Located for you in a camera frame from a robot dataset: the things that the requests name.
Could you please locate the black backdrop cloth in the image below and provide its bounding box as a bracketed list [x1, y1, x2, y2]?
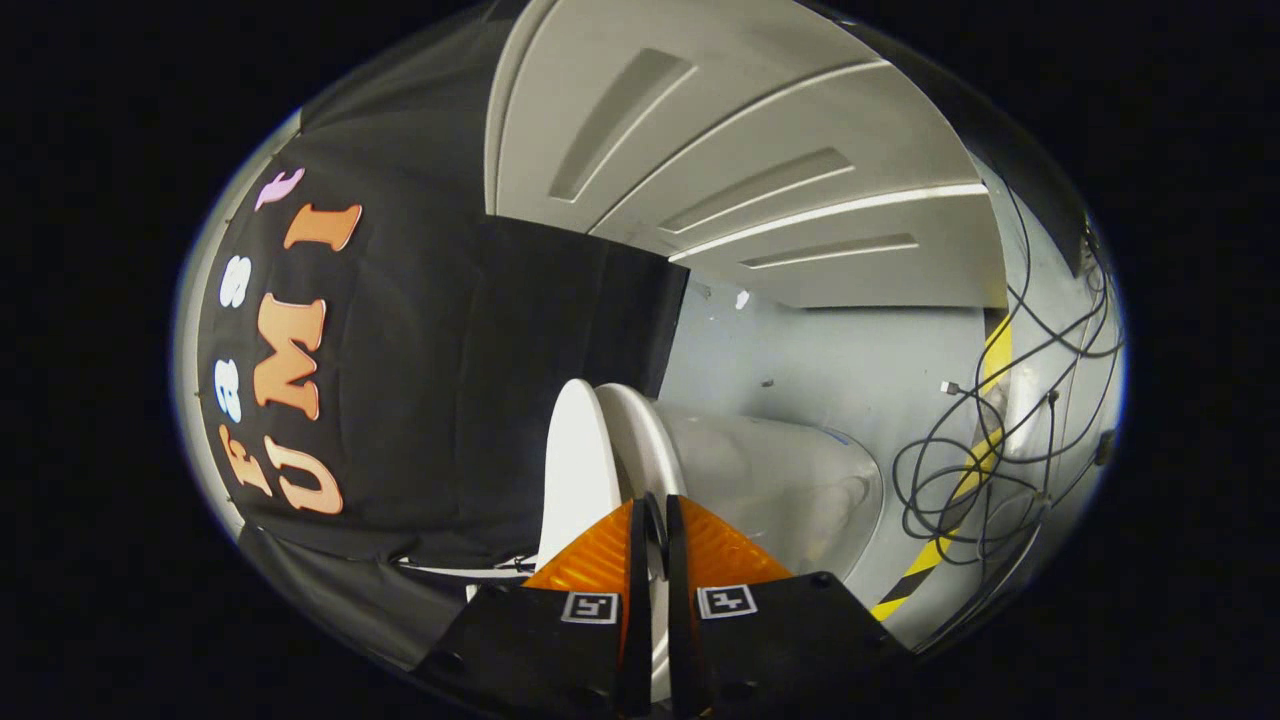
[195, 0, 693, 673]

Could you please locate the white toilet lid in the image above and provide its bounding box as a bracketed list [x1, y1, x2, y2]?
[537, 378, 669, 601]

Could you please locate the yellow black floor tape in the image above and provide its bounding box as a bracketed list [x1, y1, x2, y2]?
[868, 314, 1014, 623]

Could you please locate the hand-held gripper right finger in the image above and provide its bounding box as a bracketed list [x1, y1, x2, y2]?
[666, 494, 921, 720]

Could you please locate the white toilet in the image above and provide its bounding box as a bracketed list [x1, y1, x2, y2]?
[597, 383, 887, 701]

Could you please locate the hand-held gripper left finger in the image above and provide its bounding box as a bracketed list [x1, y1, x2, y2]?
[410, 497, 654, 720]

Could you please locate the tangle of black cables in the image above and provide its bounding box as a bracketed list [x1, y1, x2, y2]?
[890, 170, 1127, 573]

